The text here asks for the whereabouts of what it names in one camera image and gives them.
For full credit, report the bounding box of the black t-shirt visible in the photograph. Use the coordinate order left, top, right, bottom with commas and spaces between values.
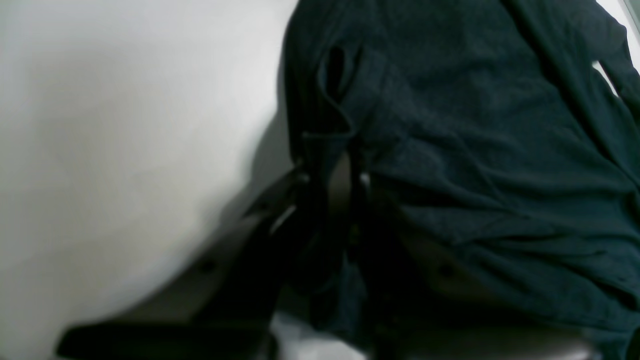
283, 0, 640, 360

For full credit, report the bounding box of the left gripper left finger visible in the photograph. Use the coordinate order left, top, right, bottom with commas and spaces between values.
56, 168, 310, 360

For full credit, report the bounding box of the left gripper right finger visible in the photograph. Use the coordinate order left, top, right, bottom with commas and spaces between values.
347, 153, 601, 360

